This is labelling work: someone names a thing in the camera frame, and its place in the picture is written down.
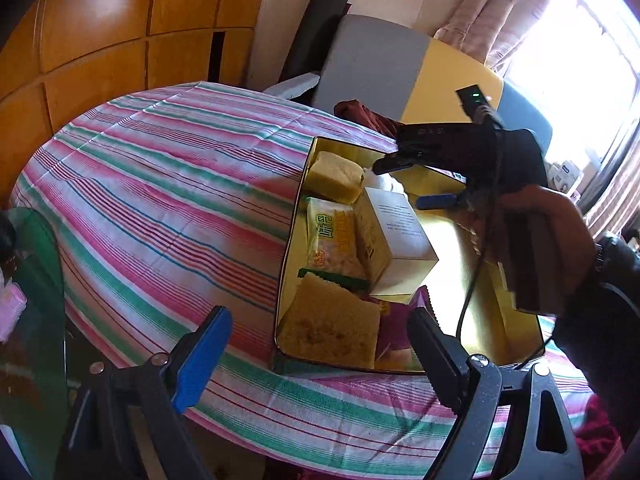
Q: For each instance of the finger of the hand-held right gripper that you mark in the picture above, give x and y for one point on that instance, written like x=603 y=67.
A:
x=440 y=201
x=395 y=165

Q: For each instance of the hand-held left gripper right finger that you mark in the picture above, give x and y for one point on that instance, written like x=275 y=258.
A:
x=435 y=360

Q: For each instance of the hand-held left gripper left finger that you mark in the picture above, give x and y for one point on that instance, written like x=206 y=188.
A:
x=200 y=355

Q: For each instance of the purple snack packet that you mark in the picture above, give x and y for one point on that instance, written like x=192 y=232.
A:
x=395 y=330

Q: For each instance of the white carton box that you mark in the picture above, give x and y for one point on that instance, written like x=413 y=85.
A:
x=395 y=240

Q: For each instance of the gold metal tin box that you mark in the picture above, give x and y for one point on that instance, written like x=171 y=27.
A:
x=450 y=260

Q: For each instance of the yellow sponge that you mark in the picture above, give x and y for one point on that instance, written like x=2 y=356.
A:
x=335 y=175

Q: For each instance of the green cracker packet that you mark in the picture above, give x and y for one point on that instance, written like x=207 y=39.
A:
x=332 y=240

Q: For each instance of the tan sponge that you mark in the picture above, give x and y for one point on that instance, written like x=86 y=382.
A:
x=330 y=320

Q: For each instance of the person's right forearm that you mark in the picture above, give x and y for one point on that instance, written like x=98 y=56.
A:
x=610 y=340

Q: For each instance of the person's right hand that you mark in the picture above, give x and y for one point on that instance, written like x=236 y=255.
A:
x=570 y=250

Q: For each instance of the white printed carton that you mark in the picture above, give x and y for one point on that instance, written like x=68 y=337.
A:
x=562 y=175

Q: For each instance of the maroon cloth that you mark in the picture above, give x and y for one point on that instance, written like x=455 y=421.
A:
x=367 y=115

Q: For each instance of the striped beige curtain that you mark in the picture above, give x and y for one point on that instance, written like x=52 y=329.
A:
x=615 y=195

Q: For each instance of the grey yellow blue sofa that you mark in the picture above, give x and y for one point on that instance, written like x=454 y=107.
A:
x=370 y=65

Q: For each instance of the window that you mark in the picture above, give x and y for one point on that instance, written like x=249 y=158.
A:
x=575 y=50

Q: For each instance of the black rolled mat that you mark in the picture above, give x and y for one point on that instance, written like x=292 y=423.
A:
x=315 y=30

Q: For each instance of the patterned beige curtain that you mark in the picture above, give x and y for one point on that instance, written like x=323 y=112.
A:
x=495 y=5

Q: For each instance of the green glass table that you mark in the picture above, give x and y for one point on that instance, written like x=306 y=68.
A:
x=35 y=360

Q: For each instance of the striped tablecloth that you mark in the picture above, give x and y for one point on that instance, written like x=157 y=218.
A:
x=150 y=185

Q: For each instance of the pink cloth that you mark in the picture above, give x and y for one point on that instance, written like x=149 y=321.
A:
x=11 y=310

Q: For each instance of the wooden wardrobe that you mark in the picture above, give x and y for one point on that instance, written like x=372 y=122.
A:
x=100 y=20

